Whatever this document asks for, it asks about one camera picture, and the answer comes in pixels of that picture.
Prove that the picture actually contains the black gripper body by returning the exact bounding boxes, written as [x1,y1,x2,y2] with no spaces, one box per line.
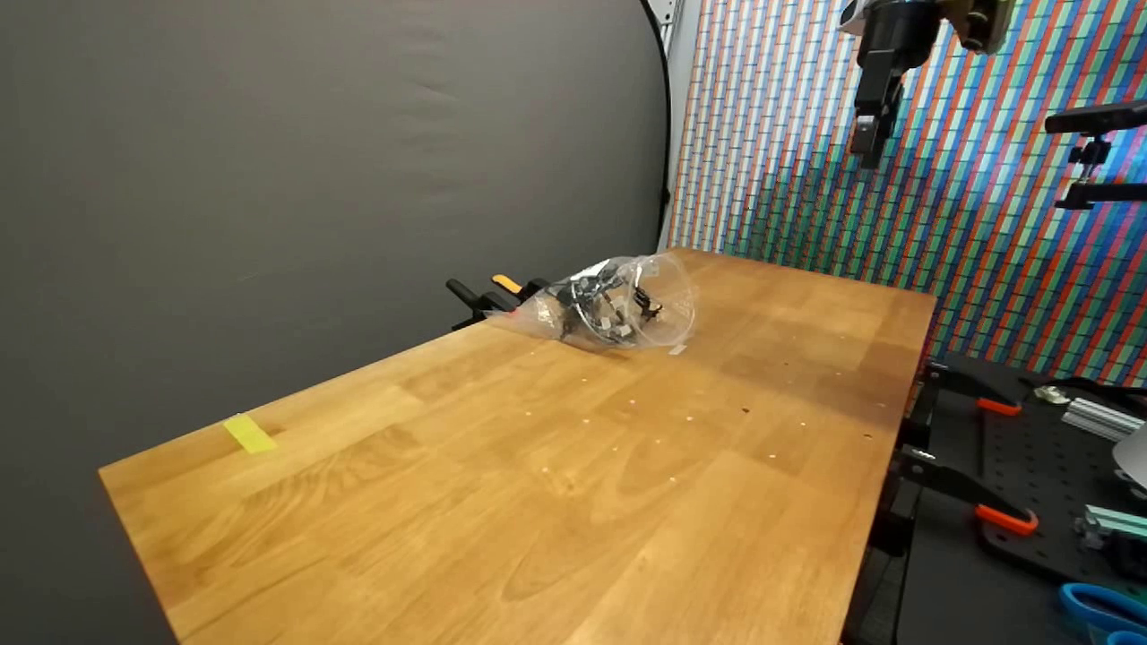
[854,0,943,121]

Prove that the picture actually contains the clear plastic bag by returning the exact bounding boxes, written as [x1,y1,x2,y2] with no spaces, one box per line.
[508,255,700,349]

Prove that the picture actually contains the black orange table clamp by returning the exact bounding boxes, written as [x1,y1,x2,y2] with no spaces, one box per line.
[450,271,545,327]

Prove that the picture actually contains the yellow tape strip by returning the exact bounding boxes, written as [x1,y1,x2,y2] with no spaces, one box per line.
[225,415,275,456]

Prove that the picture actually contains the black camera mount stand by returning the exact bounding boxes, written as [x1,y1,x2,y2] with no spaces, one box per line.
[1044,101,1147,212]

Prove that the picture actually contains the orange handled clamp far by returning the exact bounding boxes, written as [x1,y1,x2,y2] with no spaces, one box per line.
[924,360,1022,418]

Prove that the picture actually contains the orange handled clamp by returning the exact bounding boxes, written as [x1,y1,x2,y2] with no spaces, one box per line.
[924,360,1022,418]
[899,446,1041,538]

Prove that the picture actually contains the orange handled clamp near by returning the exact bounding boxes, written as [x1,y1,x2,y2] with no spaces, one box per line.
[899,446,1041,538]

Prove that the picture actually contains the blue handled scissors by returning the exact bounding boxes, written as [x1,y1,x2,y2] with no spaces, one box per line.
[1058,579,1147,645]

